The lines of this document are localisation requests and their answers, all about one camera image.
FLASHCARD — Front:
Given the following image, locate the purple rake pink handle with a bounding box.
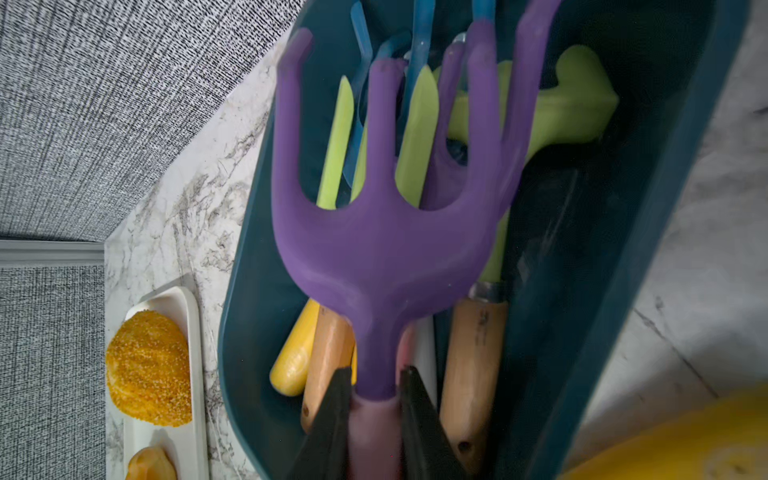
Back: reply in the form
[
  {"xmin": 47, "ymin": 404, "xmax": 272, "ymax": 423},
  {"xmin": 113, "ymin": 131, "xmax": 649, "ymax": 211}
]
[
  {"xmin": 271, "ymin": 1, "xmax": 559, "ymax": 479},
  {"xmin": 404, "ymin": 41, "xmax": 469, "ymax": 365}
]

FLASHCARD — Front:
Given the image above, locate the teal plastic storage box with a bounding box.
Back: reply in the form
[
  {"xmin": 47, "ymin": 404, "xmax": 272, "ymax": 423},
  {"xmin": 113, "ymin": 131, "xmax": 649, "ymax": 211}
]
[{"xmin": 218, "ymin": 1, "xmax": 750, "ymax": 479}]

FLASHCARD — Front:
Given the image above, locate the light blue fork white handle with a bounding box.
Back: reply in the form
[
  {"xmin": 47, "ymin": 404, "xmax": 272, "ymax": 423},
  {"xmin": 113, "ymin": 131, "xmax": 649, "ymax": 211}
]
[{"xmin": 410, "ymin": 1, "xmax": 496, "ymax": 408}]

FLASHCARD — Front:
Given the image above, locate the blue rake yellow handle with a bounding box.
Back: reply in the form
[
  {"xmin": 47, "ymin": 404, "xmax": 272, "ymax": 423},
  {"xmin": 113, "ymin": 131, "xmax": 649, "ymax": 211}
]
[
  {"xmin": 560, "ymin": 384, "xmax": 767, "ymax": 479},
  {"xmin": 341, "ymin": 0, "xmax": 439, "ymax": 187},
  {"xmin": 269, "ymin": 299, "xmax": 320, "ymax": 397}
]

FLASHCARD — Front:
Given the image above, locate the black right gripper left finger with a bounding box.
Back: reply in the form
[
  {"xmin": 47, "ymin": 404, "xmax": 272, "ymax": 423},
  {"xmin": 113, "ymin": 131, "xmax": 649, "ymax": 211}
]
[{"xmin": 287, "ymin": 367, "xmax": 352, "ymax": 479}]

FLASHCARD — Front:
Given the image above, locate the white rectangular tray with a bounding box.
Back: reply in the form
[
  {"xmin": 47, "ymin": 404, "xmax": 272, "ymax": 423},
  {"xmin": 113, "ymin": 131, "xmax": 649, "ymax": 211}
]
[{"xmin": 105, "ymin": 286, "xmax": 210, "ymax": 479}]

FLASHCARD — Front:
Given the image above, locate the sesame oval bread roll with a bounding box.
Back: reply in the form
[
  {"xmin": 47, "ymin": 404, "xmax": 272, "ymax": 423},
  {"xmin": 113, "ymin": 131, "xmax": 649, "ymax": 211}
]
[{"xmin": 105, "ymin": 310, "xmax": 192, "ymax": 427}]

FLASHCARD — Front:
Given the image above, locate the glazed ring bread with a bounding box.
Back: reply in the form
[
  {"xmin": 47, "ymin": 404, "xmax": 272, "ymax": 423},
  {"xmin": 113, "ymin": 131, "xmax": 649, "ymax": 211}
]
[{"xmin": 125, "ymin": 446, "xmax": 177, "ymax": 480}]

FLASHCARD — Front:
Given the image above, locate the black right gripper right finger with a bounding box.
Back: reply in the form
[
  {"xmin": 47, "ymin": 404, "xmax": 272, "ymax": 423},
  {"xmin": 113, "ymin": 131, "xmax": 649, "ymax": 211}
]
[{"xmin": 399, "ymin": 366, "xmax": 469, "ymax": 480}]

